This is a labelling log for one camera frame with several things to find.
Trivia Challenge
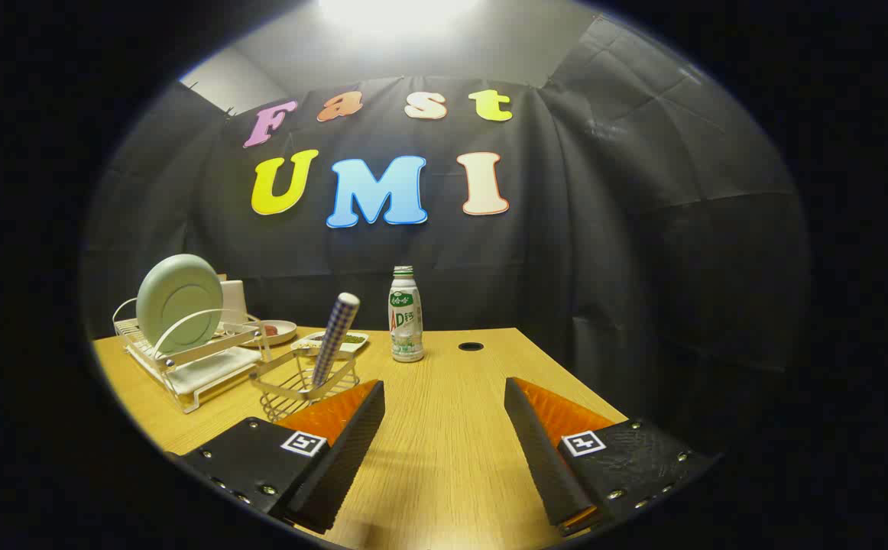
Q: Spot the white green drink bottle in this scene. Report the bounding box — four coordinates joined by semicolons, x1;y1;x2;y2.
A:
389;265;425;363

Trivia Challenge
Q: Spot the white toaster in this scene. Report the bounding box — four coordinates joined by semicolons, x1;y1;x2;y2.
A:
219;280;249;325

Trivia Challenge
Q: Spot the pale green plate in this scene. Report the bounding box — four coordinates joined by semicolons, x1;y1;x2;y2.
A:
136;254;225;356

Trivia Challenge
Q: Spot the black backdrop cloth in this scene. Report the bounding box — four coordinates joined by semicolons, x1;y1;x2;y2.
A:
81;15;812;429

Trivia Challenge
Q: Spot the checkered handle spoon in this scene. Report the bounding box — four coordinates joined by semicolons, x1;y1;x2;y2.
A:
310;292;361;389

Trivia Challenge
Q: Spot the white wire dish rack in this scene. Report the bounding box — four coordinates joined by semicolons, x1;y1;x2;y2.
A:
112;296;273;415

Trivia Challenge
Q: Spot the small grey round dish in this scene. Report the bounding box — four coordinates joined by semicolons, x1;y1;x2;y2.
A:
239;319;298;348

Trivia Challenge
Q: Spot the metal wire basket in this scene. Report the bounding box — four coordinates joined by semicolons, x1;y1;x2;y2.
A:
249;348;361;423

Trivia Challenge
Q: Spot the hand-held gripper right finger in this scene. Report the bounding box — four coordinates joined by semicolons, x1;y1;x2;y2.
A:
504;377;720;537

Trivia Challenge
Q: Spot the white divided dish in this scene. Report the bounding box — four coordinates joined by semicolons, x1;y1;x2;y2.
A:
291;331;370;360

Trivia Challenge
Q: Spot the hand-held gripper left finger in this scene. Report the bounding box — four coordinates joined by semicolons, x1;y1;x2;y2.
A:
165;380;386;535

